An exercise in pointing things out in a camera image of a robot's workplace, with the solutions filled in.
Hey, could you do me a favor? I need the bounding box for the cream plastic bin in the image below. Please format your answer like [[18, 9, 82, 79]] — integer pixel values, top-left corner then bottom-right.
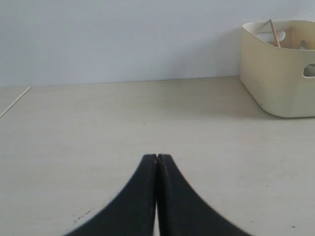
[[240, 20, 315, 118]]

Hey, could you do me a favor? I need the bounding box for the stainless steel table knife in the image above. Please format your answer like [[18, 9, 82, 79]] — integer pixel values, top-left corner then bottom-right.
[[300, 40, 308, 50]]

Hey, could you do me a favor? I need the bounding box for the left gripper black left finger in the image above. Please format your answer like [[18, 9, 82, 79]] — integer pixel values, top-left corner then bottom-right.
[[67, 154, 157, 236]]

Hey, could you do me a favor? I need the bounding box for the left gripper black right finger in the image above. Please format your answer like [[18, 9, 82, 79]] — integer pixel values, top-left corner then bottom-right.
[[157, 154, 249, 236]]

